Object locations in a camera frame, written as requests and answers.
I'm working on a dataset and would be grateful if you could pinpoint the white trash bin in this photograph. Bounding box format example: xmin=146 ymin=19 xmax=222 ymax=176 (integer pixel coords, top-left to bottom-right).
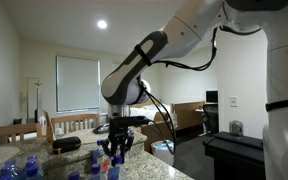
xmin=150 ymin=139 xmax=176 ymax=167

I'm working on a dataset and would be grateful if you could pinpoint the black low cabinet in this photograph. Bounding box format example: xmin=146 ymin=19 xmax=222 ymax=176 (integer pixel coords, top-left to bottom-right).
xmin=203 ymin=130 xmax=268 ymax=180

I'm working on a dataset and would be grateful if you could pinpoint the black zip case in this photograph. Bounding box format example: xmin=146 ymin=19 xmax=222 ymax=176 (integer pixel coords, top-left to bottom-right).
xmin=52 ymin=135 xmax=82 ymax=155

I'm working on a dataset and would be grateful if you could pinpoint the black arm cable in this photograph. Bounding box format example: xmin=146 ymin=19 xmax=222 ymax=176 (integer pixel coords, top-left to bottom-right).
xmin=140 ymin=26 xmax=218 ymax=156

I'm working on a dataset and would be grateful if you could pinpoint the brown wooden bed frame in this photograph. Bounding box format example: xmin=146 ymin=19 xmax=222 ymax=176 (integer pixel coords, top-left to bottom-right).
xmin=135 ymin=111 xmax=174 ymax=154

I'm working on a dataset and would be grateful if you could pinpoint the shrink-wrapped water bottle pack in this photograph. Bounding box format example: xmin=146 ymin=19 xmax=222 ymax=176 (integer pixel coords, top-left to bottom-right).
xmin=0 ymin=153 xmax=46 ymax=180

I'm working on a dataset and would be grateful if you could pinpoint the white wall switch plate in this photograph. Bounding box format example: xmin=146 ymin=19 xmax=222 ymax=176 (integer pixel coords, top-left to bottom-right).
xmin=229 ymin=95 xmax=239 ymax=108

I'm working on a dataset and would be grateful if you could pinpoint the wooden desk panel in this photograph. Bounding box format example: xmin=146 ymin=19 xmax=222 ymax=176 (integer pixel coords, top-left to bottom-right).
xmin=172 ymin=100 xmax=207 ymax=132

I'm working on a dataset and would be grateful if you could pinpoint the black velcro strap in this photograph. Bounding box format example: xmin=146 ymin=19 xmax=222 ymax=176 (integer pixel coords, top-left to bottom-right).
xmin=265 ymin=96 xmax=288 ymax=113
xmin=133 ymin=43 xmax=153 ymax=67

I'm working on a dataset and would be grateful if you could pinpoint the round ceiling light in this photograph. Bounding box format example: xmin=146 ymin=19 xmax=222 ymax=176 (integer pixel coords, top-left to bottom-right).
xmin=96 ymin=19 xmax=108 ymax=30

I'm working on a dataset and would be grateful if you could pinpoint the wooden dining chair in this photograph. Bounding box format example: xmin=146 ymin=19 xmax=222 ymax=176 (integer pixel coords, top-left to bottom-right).
xmin=50 ymin=113 xmax=101 ymax=136
xmin=0 ymin=123 xmax=43 ymax=145

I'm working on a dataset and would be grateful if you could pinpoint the gray cylindrical device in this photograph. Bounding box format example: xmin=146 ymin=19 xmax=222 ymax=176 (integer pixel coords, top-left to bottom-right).
xmin=228 ymin=119 xmax=244 ymax=137

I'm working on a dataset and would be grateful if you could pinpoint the large white window blind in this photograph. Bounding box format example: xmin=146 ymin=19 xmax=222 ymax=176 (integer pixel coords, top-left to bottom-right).
xmin=55 ymin=54 xmax=102 ymax=113

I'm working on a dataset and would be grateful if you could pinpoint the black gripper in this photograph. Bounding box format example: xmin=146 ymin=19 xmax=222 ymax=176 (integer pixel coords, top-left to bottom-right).
xmin=101 ymin=124 xmax=136 ymax=165

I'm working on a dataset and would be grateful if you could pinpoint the white bedding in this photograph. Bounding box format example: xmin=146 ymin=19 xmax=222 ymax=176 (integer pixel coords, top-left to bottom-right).
xmin=130 ymin=104 xmax=172 ymax=126

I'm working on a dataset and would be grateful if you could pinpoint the black computer monitor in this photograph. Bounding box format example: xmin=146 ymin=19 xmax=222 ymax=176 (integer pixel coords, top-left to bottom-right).
xmin=205 ymin=89 xmax=219 ymax=104

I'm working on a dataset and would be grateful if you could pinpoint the tan wooden board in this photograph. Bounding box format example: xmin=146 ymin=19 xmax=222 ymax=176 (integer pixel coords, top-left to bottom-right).
xmin=42 ymin=109 xmax=57 ymax=145

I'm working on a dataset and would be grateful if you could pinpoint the black office chair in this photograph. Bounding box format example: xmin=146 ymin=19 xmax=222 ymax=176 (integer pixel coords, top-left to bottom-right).
xmin=202 ymin=103 xmax=220 ymax=135

